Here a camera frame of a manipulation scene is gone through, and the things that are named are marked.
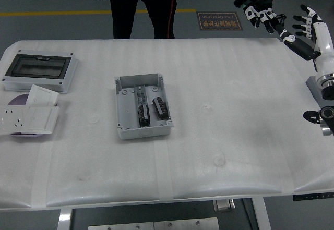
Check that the grey distribution box dark window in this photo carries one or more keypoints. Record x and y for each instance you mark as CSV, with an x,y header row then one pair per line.
x,y
39,67

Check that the open grey junction box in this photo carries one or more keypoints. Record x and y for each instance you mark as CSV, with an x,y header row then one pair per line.
x,y
128,110

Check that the metal mounting rail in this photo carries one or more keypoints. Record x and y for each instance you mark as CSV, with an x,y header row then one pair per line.
x,y
140,94

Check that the metal table bracket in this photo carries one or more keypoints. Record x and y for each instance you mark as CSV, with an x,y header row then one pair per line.
x,y
224,206

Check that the grey metal base plate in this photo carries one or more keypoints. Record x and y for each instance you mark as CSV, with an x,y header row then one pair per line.
x,y
186,224
120,226

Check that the white foam mat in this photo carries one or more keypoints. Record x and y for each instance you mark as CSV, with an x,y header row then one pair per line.
x,y
208,149

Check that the black cylindrical battery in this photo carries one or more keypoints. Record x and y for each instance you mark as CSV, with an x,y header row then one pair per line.
x,y
144,115
159,107

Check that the white wall socket panel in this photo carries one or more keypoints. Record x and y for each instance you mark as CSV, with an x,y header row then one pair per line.
x,y
10,120

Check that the person's left hand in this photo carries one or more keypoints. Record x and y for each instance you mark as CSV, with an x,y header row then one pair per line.
x,y
258,8

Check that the purple round plate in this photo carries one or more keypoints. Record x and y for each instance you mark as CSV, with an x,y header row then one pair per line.
x,y
18,100

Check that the white switch panel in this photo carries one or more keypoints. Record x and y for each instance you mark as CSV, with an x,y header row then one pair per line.
x,y
41,119
41,95

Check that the black table control panel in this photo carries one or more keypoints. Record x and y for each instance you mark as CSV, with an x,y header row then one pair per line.
x,y
313,196

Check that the brown floor sign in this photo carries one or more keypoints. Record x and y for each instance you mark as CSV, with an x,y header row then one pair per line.
x,y
219,21

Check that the white table leg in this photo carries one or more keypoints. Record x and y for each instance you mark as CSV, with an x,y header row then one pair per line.
x,y
65,219
262,214

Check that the person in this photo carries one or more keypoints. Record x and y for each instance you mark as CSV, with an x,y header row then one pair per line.
x,y
141,8

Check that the robot right hand white shell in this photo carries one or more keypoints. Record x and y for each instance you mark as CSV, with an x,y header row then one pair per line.
x,y
323,47

